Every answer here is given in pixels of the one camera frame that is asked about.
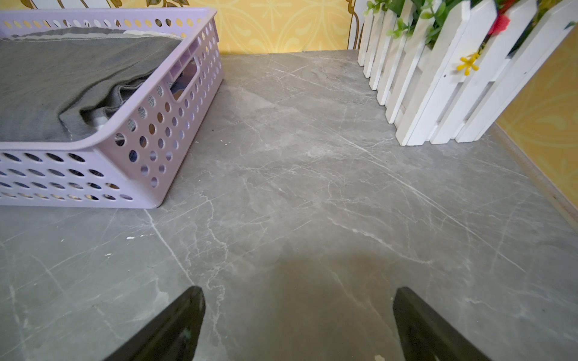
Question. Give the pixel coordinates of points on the sunflower bouquet white fence pot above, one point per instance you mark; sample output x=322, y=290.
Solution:
x=445, y=70

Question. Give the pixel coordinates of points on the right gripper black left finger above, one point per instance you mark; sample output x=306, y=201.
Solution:
x=172, y=335

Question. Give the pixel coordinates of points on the plain grey pillowcase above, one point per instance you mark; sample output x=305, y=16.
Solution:
x=64, y=85

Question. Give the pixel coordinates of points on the purple plastic basket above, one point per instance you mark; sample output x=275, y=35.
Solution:
x=133, y=159

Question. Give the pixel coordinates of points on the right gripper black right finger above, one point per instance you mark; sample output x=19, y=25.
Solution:
x=425, y=334

